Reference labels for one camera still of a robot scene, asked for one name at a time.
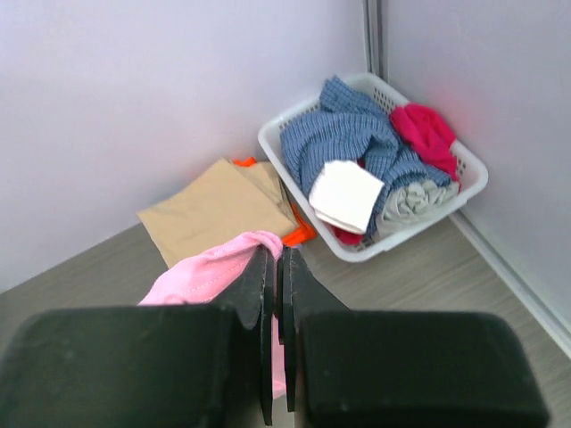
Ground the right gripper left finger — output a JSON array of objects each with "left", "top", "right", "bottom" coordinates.
[{"left": 1, "top": 249, "right": 275, "bottom": 427}]

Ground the beige t shirt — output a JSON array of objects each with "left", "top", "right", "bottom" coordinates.
[{"left": 137, "top": 159, "right": 297, "bottom": 267}]

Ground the white plastic basket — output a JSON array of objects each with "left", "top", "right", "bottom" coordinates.
[{"left": 258, "top": 73, "right": 489, "bottom": 263}]

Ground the white cloth in basket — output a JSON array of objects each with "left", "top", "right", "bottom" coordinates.
[{"left": 309, "top": 160, "right": 385, "bottom": 235}]

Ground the grey cloth in basket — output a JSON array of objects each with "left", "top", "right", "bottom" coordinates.
[{"left": 376, "top": 179, "right": 459, "bottom": 236}]

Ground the magenta cloth in basket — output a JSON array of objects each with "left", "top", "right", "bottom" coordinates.
[{"left": 389, "top": 103, "right": 458, "bottom": 181}]

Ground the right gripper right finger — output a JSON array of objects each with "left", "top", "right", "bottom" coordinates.
[{"left": 277, "top": 250, "right": 550, "bottom": 427}]

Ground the pink t shirt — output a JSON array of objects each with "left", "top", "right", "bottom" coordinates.
[{"left": 138, "top": 230, "right": 286, "bottom": 400}]

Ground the blue checked shirt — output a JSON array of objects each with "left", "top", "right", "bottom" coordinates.
[{"left": 280, "top": 77, "right": 453, "bottom": 235}]

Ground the orange t shirt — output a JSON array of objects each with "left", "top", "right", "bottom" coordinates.
[{"left": 233, "top": 157, "right": 317, "bottom": 248}]

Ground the red cloth in basket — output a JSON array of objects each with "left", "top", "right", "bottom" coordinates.
[{"left": 332, "top": 226, "right": 364, "bottom": 246}]

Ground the right aluminium frame post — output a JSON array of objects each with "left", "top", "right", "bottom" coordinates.
[{"left": 363, "top": 0, "right": 389, "bottom": 81}]

